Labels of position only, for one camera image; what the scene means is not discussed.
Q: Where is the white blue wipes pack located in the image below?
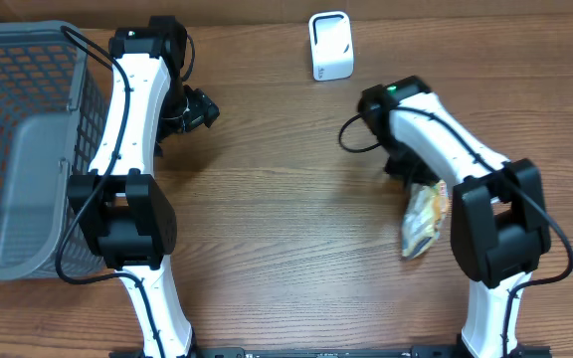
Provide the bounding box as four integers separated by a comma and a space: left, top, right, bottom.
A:
401, 180, 450, 260

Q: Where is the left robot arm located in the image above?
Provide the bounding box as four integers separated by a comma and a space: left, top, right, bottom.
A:
55, 15, 220, 357

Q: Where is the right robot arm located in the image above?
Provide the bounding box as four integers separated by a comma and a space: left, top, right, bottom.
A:
357, 76, 551, 357

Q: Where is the white barcode scanner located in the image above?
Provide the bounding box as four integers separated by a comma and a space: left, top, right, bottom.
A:
308, 11, 354, 82

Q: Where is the grey plastic shopping basket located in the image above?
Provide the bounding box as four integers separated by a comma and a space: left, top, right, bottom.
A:
0, 21, 108, 280

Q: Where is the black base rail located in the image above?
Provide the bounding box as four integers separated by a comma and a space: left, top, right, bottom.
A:
190, 345, 468, 358

